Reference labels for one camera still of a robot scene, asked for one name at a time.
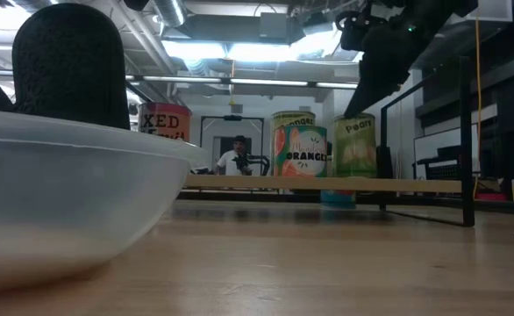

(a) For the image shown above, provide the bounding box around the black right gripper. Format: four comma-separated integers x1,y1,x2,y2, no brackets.
343,17,423,120

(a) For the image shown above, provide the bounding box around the green pears can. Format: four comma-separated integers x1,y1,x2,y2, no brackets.
332,112,378,178

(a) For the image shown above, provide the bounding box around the green oranges can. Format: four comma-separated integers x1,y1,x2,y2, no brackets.
270,110,317,176

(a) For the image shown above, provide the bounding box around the teal mandarin oranges can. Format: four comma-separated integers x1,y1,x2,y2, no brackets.
273,125,328,178

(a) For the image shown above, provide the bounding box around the tomatoes can with blue base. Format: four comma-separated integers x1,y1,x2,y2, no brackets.
320,189,357,210

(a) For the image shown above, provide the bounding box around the red orange mixed fruit can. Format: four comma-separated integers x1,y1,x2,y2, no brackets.
138,102,192,142

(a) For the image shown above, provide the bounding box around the wooden shelf board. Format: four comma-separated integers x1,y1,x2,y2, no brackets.
185,174,463,195

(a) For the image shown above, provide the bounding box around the black background crate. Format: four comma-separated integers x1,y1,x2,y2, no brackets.
375,144,394,179

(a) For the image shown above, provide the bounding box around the long fluorescent light bar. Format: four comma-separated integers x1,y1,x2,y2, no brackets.
125,74,360,91

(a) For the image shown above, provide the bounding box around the black mesh basket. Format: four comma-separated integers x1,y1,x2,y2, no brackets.
426,161,460,181

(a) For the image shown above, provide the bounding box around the grey ceiling box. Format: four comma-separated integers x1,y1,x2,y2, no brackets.
259,11,289,39

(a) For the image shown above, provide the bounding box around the person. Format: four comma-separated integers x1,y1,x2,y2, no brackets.
216,134,253,176

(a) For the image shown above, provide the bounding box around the flat red object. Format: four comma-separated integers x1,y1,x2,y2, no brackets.
475,192,510,202

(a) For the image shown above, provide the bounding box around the black textured rounded block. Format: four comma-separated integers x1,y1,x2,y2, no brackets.
11,3,132,131

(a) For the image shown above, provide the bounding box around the white translucent plastic bowl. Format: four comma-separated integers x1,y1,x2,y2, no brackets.
0,108,211,294

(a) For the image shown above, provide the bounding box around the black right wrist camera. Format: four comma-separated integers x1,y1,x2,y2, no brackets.
334,9,372,52

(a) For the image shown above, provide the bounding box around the black metal shelf frame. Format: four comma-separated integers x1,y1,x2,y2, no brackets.
125,56,476,228

